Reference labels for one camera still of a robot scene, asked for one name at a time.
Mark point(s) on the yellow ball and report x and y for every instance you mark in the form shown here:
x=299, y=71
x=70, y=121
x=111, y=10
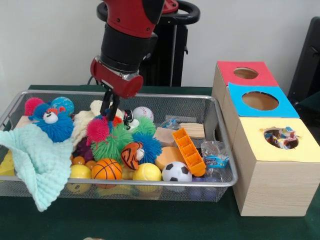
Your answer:
x=81, y=172
x=146, y=172

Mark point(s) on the green spiky ball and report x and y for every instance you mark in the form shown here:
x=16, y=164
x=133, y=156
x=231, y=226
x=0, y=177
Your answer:
x=112, y=145

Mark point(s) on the white colourful spotted cloth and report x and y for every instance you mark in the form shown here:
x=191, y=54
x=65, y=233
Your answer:
x=282, y=137

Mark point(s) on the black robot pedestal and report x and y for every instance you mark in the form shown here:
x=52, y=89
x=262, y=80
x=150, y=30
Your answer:
x=170, y=55

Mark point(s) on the orange plastic gear toy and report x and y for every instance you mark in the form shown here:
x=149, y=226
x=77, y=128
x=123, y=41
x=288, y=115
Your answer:
x=189, y=151

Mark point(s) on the black panel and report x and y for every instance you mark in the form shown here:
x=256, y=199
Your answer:
x=307, y=65

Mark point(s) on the clear plastic packet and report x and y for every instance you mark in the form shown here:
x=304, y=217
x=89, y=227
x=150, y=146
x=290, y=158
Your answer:
x=215, y=156

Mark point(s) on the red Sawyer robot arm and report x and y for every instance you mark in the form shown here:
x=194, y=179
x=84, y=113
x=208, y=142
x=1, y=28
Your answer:
x=130, y=30

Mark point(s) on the wooden three-hole box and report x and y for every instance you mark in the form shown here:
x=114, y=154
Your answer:
x=275, y=185

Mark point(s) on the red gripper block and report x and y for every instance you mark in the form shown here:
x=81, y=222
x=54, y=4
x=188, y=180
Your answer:
x=117, y=80

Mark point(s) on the small orange basketball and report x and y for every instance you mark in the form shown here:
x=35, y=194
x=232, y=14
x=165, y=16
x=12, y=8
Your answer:
x=106, y=170

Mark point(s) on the large blue spiky ball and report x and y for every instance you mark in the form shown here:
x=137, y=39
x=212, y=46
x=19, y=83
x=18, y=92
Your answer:
x=52, y=125

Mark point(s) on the cream waffle cloth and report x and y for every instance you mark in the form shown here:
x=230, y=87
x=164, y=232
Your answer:
x=82, y=122

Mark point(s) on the clear mesh bin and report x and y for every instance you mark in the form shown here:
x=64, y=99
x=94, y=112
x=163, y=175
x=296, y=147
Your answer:
x=220, y=187

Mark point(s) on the orange tiger striped toy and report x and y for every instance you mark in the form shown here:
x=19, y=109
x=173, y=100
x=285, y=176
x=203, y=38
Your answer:
x=132, y=155

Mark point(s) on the round wooden disc toy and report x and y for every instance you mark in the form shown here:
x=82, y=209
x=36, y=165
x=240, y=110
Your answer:
x=167, y=157

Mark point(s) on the mint green waffle cloth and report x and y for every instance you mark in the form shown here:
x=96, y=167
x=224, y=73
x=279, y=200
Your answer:
x=40, y=165

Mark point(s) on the plain wooden cube block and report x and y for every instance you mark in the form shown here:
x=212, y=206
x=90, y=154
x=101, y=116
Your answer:
x=164, y=136

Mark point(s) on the small soccer ball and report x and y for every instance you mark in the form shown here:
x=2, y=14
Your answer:
x=176, y=172

